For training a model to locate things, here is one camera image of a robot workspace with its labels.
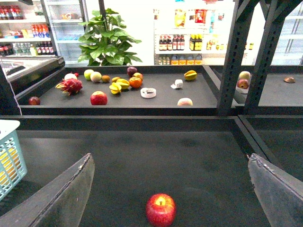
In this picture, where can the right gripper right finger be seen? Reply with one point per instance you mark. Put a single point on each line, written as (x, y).
(279, 193)

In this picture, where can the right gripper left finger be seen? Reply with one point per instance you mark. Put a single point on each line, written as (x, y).
(60, 203)

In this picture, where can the light blue plastic basket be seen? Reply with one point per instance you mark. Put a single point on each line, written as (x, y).
(9, 138)

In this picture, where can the yellow mango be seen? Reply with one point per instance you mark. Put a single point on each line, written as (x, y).
(10, 165)

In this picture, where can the red yellow mango fruit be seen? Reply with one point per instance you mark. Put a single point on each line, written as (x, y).
(138, 75)

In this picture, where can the red apple on lower shelf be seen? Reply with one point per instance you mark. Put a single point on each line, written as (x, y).
(161, 210)

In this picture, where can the small dark red apple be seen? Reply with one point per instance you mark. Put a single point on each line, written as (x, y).
(34, 101)

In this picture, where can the large red apple upper shelf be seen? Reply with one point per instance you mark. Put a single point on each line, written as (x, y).
(98, 98)

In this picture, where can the brown fruit far right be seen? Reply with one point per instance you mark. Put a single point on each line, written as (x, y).
(289, 79)

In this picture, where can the red apple in right tray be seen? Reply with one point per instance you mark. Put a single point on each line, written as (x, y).
(243, 83)

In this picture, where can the pink dragon fruit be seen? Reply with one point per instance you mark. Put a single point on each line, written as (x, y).
(70, 86)

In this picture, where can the peach in right tray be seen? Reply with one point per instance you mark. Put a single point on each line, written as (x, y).
(244, 75)

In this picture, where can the yellow starfruit front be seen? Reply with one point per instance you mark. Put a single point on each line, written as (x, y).
(115, 88)

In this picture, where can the yellow starfruit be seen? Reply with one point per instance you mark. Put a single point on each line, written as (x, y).
(190, 75)
(123, 83)
(115, 88)

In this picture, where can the white round fruit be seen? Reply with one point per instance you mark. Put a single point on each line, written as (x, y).
(70, 76)

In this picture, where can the pale green peach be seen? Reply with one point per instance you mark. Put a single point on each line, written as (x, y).
(95, 77)

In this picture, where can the brown kiwi left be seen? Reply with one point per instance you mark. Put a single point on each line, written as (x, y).
(105, 79)

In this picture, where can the brown kiwi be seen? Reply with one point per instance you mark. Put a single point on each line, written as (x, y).
(115, 79)
(105, 79)

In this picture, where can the green apple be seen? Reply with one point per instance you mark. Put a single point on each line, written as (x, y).
(87, 74)

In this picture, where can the pale peach front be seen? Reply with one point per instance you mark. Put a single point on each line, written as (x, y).
(185, 102)

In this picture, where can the brown kiwi right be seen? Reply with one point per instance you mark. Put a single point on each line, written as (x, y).
(115, 79)

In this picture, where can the yellow starfruit behind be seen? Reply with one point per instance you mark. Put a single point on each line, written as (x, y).
(123, 83)

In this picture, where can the orange persimmon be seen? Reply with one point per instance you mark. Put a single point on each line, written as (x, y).
(135, 82)

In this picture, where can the yellow starfruit far right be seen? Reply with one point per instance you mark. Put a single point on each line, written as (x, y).
(190, 75)

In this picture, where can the purple passion fruit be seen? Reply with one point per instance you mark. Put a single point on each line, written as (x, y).
(131, 70)

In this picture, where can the black upper fruit tray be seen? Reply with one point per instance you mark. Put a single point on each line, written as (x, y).
(203, 91)

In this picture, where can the green potted plant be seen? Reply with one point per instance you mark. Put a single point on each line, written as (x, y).
(105, 41)

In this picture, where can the drinks shelf left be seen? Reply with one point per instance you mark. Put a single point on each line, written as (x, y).
(24, 30)

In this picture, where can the white goods shelf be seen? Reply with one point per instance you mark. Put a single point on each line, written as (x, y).
(192, 32)

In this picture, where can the black shelf upright post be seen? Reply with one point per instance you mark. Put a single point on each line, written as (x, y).
(241, 21)

